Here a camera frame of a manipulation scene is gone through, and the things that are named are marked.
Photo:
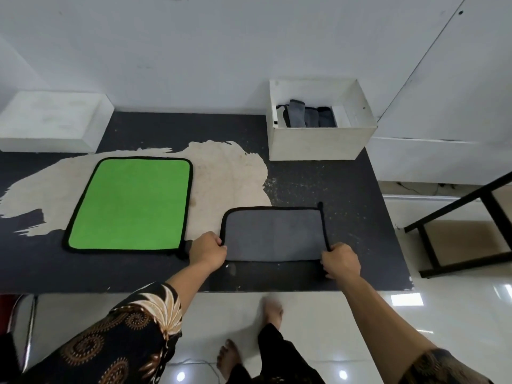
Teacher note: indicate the person's left foot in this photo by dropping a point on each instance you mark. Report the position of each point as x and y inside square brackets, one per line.
[229, 357]

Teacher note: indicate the green microfibre cloth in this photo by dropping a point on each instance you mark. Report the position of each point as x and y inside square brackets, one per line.
[132, 203]

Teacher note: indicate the person's patterned right sleeve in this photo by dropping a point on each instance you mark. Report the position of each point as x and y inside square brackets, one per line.
[444, 369]

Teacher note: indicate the white flat box lid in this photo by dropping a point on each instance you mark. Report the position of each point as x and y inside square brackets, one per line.
[44, 119]

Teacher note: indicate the yellow microfibre cloth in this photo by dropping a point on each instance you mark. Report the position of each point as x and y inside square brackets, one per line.
[297, 113]

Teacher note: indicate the person's patterned left sleeve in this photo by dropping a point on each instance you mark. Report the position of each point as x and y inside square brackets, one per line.
[112, 339]

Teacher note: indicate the person's foot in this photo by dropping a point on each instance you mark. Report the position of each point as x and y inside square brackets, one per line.
[273, 311]
[229, 357]

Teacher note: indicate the person's right foot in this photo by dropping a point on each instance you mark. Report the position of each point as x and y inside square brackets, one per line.
[273, 311]

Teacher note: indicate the person's right forearm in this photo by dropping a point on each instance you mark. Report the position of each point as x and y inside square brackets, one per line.
[384, 323]

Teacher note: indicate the black stool frame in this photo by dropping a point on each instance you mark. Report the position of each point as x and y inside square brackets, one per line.
[428, 251]

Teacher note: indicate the red chair with metal legs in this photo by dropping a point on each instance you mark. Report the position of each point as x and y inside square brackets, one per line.
[6, 311]

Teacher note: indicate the person's patterned sleeve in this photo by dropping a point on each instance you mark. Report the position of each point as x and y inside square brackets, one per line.
[112, 339]
[444, 369]

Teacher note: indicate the person's dark trousers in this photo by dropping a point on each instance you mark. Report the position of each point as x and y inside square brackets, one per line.
[280, 355]

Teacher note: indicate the person's left forearm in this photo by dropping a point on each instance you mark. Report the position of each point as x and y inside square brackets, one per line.
[190, 287]

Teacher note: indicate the metal floor rail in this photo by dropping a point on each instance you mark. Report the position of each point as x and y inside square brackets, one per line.
[420, 197]

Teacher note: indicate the white box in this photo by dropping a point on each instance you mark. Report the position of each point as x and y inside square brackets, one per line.
[320, 143]

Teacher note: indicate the person's left hand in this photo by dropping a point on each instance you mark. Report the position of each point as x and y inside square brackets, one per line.
[206, 251]

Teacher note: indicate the person's right hand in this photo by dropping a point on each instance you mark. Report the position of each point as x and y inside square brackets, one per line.
[342, 261]

